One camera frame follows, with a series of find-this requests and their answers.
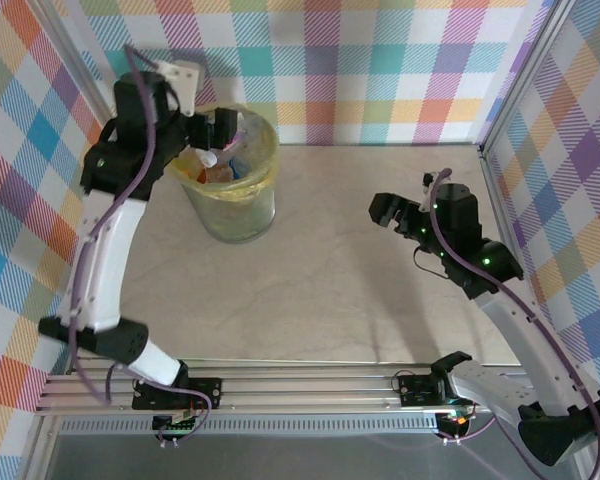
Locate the gold label plastic bottle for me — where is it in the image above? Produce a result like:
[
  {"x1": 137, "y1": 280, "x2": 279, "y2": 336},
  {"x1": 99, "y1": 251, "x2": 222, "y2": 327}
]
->
[{"x1": 205, "y1": 164, "x2": 235, "y2": 185}]

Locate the yellow plastic bin liner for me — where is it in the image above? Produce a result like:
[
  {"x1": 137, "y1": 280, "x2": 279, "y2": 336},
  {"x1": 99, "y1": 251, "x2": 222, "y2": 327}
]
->
[{"x1": 167, "y1": 104, "x2": 281, "y2": 201}]

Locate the green mesh waste bin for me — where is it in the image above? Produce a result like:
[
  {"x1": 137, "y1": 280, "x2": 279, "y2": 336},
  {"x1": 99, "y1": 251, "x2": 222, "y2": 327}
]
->
[{"x1": 167, "y1": 104, "x2": 281, "y2": 245}]

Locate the grey metal base sheet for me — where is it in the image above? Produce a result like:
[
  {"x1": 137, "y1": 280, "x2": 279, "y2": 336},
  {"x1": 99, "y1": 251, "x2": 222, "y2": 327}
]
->
[{"x1": 22, "y1": 413, "x2": 599, "y2": 480}]

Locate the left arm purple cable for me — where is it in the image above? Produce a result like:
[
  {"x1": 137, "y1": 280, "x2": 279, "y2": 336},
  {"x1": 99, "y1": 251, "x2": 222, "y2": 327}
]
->
[{"x1": 69, "y1": 43, "x2": 214, "y2": 449}]

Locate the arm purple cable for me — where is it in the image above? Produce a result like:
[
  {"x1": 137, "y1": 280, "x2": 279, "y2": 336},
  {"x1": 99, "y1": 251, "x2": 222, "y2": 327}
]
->
[
  {"x1": 69, "y1": 43, "x2": 214, "y2": 449},
  {"x1": 427, "y1": 168, "x2": 600, "y2": 480}
]

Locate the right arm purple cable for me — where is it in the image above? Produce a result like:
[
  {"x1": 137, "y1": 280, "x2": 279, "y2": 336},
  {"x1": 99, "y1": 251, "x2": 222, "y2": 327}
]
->
[{"x1": 427, "y1": 168, "x2": 600, "y2": 480}]

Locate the aluminium side rail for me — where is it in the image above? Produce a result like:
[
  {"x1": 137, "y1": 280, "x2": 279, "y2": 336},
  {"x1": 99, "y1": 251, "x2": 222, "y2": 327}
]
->
[{"x1": 478, "y1": 148, "x2": 600, "y2": 480}]

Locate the aluminium frame post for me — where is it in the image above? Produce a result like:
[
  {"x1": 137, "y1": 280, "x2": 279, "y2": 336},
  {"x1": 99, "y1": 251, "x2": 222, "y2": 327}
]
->
[
  {"x1": 477, "y1": 0, "x2": 579, "y2": 156},
  {"x1": 38, "y1": 0, "x2": 131, "y2": 121}
]

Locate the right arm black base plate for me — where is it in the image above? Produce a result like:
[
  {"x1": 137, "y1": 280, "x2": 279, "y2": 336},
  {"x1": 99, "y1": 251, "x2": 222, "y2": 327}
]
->
[{"x1": 397, "y1": 373, "x2": 490, "y2": 407}]

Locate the wide aluminium base rail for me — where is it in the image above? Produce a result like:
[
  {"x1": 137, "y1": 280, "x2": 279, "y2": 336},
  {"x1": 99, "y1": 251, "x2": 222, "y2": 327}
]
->
[{"x1": 37, "y1": 355, "x2": 584, "y2": 417}]

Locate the slotted grey cable duct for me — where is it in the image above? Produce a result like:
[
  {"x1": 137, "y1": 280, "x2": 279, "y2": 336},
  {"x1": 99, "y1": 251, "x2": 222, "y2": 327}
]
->
[{"x1": 57, "y1": 417, "x2": 444, "y2": 437}]

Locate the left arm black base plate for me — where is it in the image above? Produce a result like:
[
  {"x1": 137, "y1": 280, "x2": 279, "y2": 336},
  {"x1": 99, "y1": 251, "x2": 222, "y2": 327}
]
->
[{"x1": 131, "y1": 375, "x2": 225, "y2": 412}]

